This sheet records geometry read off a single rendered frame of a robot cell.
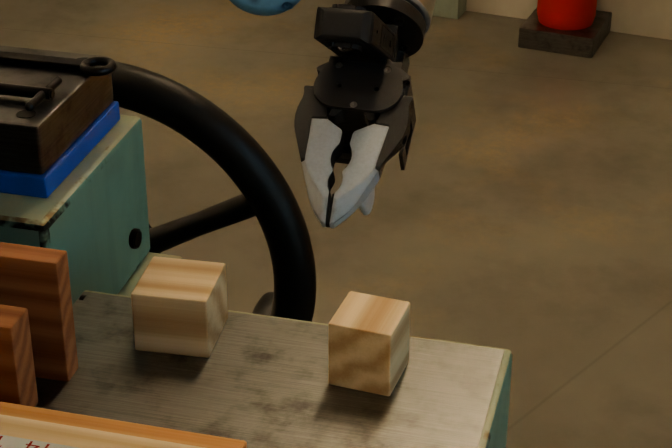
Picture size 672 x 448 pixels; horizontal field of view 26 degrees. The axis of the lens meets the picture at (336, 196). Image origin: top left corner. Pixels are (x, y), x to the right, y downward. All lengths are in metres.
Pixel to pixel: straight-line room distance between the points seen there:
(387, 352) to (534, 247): 1.97
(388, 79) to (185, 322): 0.48
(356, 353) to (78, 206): 0.17
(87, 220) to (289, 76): 2.56
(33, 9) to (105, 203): 3.02
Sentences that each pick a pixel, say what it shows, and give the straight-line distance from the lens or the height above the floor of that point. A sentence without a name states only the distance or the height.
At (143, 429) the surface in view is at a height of 0.94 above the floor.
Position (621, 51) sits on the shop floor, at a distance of 3.53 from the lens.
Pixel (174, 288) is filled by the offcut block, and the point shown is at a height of 0.93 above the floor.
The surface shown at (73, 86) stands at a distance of 0.78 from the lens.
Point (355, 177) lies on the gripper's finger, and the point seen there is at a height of 0.80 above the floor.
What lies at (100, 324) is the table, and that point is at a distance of 0.76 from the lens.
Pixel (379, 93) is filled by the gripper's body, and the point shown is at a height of 0.84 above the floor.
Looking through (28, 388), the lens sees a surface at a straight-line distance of 0.70.
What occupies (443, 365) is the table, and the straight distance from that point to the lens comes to 0.72.
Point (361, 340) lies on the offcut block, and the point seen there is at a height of 0.93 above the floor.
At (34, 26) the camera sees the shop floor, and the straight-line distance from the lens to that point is 3.70.
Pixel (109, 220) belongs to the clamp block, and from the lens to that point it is 0.81.
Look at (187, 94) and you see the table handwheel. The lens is 0.92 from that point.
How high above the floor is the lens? 1.31
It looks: 28 degrees down
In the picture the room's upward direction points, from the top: straight up
